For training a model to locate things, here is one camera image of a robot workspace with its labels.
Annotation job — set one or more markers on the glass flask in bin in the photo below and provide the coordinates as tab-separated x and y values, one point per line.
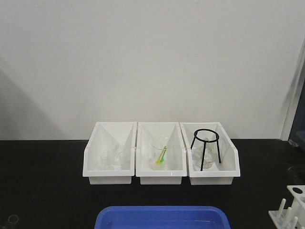
203	156

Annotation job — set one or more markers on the clear beaker with spatulas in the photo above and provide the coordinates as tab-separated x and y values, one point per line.
160	147

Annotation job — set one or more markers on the right white storage bin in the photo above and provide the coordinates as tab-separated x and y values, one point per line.
220	173

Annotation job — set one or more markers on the white storage bin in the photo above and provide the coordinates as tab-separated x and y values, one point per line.
176	156
220	173
106	135

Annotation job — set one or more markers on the middle white storage bin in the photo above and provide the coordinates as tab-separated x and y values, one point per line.
176	156

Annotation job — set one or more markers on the white test tube rack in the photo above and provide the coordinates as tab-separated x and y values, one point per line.
292	217

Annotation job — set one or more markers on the blue plastic tray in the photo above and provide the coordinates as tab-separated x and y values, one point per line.
162	217

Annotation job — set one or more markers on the left white storage bin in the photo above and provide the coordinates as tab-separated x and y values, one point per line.
106	135

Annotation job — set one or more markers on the black wire tripod stand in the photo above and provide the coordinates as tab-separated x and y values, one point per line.
208	136

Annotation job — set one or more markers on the small glassware in bin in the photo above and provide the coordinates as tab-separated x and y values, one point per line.
112	158

